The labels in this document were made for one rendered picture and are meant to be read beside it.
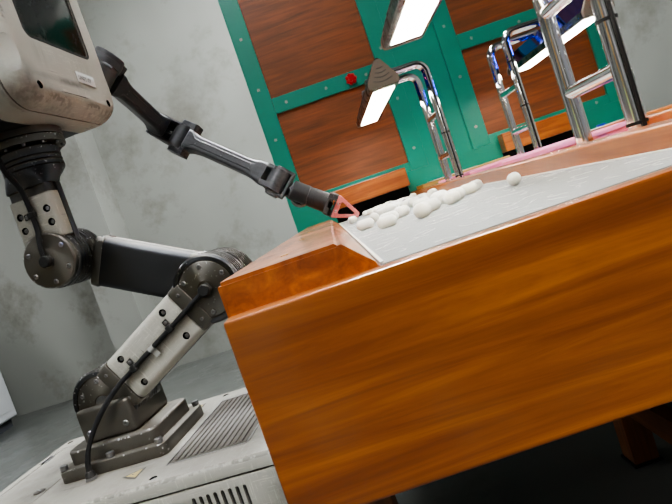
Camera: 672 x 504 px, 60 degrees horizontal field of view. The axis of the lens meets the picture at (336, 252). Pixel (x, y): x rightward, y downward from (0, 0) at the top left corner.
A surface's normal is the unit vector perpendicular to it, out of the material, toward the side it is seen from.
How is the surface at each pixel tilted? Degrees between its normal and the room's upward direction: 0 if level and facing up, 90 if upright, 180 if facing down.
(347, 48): 90
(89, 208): 90
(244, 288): 90
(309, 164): 90
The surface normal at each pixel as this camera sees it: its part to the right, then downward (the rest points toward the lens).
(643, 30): -0.12, 0.11
